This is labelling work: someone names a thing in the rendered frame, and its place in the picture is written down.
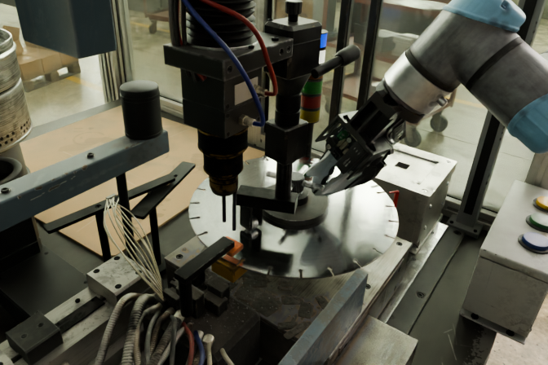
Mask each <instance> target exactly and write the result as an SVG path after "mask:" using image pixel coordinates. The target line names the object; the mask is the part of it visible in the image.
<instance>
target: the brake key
mask: <svg viewBox="0 0 548 365"><path fill-rule="evenodd" d="M522 241H523V242H524V243H525V244H526V245H527V246H528V247H530V248H533V249H536V250H540V251H546V250H548V239H547V238H546V237H545V236H544V235H541V234H538V233H536V232H526V233H525V234H524V235H523V238H522Z"/></svg>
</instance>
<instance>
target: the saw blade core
mask: <svg viewBox="0 0 548 365"><path fill-rule="evenodd" d="M318 161H319V159H315V158H311V159H310V161H309V157H302V158H300V159H298V160H296V161H295V162H294V163H293V172H298V171H299V170H300V169H301V168H302V167H303V166H304V165H307V166H308V168H310V167H311V166H312V165H314V164H315V163H317V162H318ZM245 162H246V163H247V164H248V165H247V164H246V163H245ZM245 162H244V161H243V170H242V171H241V173H240V174H238V189H239V187H240V185H246V186H251V187H261V188H267V187H269V186H271V185H273V184H276V180H275V179H274V178H269V177H267V175H266V172H267V171H268V170H269V171H272V172H276V162H275V161H274V160H272V159H270V158H268V157H267V159H266V158H265V157H259V158H254V159H250V160H246V161H245ZM374 185H377V184H376V183H375V182H373V181H372V180H371V181H369V182H367V183H365V184H362V185H359V186H356V187H351V188H349V189H346V190H345V191H340V192H337V193H334V194H332V195H328V196H327V198H328V201H329V206H328V211H327V214H326V215H325V216H324V217H323V218H322V219H321V220H319V221H318V222H314V223H312V224H308V225H303V226H290V225H284V224H280V223H278V222H274V221H273V220H271V219H269V218H267V217H266V216H264V215H263V221H262V225H261V226H260V225H258V226H257V227H256V228H254V229H253V230H252V231H248V230H247V229H245V228H244V227H243V226H241V225H240V206H239V205H237V206H236V230H235V231H233V230H232V195H230V196H226V222H223V211H222V196H217V195H215V194H214V193H213V192H212V191H211V189H210V185H209V177H208V178H206V179H205V180H204V181H203V182H202V183H201V184H200V185H199V186H198V188H197V189H196V190H195V191H194V193H193V195H192V198H191V200H190V204H189V209H188V213H189V220H190V223H191V226H192V229H193V231H194V232H195V234H196V236H197V237H198V239H199V240H200V241H201V242H202V243H203V244H204V245H205V246H206V247H207V248H208V247H209V246H211V245H212V244H213V243H214V242H215V241H217V240H218V239H220V238H221V237H222V236H225V237H226V236H228V237H230V238H232V239H234V240H236V241H238V242H240V243H242V244H243V249H242V250H241V251H240V252H239V253H237V254H236V255H235V256H233V257H230V256H228V255H227V254H225V255H223V256H222V257H221V258H222V259H223V258H224V257H227V258H228V259H227V260H226V261H227V262H230V263H232V264H233V265H235V266H237V265H238V264H239V263H240V262H241V260H242V259H244V261H243V262H242V263H241V264H240V265H239V267H240V268H243V269H245V270H249V271H252V272H255V273H259V274H262V275H267V273H268V271H269V269H268V268H269V267H271V268H272V269H271V271H270V273H269V276H273V277H279V278H287V279H300V274H299V270H301V271H302V277H303V279H320V278H327V277H332V276H333V275H332V273H331V271H330V270H329V269H328V268H331V269H332V272H333V274H334V276H336V275H343V274H346V273H349V272H352V271H354V270H356V269H360V266H361V267H364V266H367V265H368V264H370V263H372V262H374V261H375V260H377V259H378V258H379V257H381V256H382V254H384V253H385V252H386V251H387V250H388V249H389V248H390V247H391V245H392V243H393V241H394V239H395V237H396V234H397V231H398V226H399V219H398V214H397V211H396V207H395V206H394V204H393V202H392V200H391V198H390V197H389V196H388V194H387V193H386V192H385V191H384V190H383V189H382V188H381V187H374V188H372V187H371V186H374ZM238 189H237V190H238ZM203 190H205V191H203ZM377 193H380V194H377ZM198 203H199V204H198ZM197 218H199V219H197ZM388 221H390V222H388ZM205 233H207V234H205ZM385 235H386V236H387V237H385ZM373 249H375V250H376V251H377V252H376V251H373ZM353 261H357V263H358V264H359V265H360V266H359V265H358V264H357V263H356V262H353Z"/></svg>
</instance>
